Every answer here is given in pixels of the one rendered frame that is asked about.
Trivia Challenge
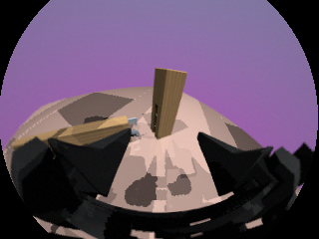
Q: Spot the brown wooden rail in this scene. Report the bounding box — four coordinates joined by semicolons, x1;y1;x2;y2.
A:
11;117;137;150

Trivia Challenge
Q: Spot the brown wooden post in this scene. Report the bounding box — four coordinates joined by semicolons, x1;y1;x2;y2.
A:
151;68;187;139

